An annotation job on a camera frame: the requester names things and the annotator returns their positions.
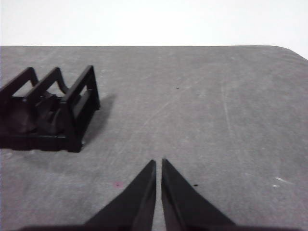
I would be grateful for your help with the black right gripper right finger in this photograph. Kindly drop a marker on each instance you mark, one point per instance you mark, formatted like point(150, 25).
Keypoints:
point(183, 207)

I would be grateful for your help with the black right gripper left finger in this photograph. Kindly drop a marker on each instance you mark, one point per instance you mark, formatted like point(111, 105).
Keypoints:
point(137, 204)

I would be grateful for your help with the black plastic plate rack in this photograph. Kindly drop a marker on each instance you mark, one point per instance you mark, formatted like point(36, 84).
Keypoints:
point(72, 142)

